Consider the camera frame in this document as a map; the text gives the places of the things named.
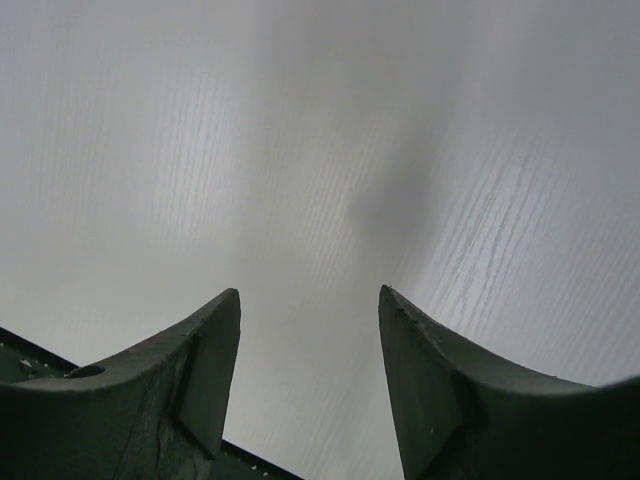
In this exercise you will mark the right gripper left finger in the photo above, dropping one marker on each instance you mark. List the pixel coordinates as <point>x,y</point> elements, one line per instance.
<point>155,410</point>

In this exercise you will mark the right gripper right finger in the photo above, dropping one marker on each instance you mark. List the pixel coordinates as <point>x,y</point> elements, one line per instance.
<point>463,412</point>

